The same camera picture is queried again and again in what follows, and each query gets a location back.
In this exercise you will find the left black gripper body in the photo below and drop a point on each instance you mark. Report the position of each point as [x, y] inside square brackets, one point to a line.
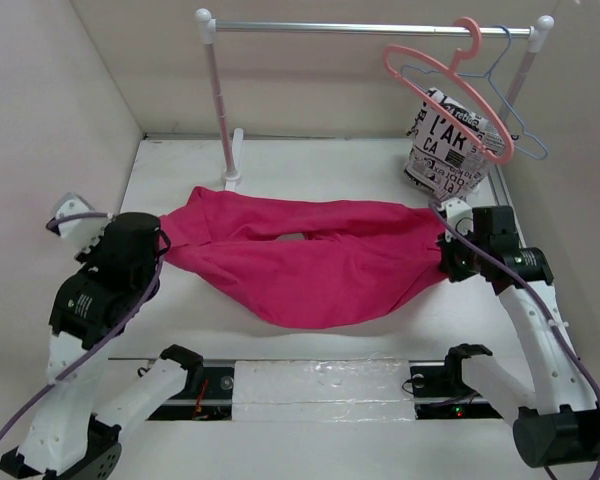
[93, 256]

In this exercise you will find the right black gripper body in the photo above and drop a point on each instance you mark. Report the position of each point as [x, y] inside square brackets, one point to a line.
[461, 260]

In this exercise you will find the pink trousers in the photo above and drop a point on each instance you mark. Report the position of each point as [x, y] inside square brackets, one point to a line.
[306, 265]

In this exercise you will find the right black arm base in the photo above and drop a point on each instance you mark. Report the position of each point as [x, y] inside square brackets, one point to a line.
[437, 397]

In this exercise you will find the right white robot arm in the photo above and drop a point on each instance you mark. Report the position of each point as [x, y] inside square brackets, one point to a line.
[556, 421]

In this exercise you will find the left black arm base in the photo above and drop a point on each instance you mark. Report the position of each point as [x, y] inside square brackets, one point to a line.
[210, 398]

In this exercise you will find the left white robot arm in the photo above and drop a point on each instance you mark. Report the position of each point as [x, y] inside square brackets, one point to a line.
[70, 437]

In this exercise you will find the black white printed garment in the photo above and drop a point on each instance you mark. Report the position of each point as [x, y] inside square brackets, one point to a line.
[442, 161]

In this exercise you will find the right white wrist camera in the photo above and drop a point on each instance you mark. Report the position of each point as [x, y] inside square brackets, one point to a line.
[457, 216]

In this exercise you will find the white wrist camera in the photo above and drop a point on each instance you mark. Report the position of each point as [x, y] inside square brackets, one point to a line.
[75, 220]
[457, 216]

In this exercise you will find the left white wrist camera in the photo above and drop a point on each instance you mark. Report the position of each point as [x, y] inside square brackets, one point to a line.
[75, 220]

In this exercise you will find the blue wire hanger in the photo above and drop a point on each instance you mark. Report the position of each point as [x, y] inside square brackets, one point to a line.
[536, 38]

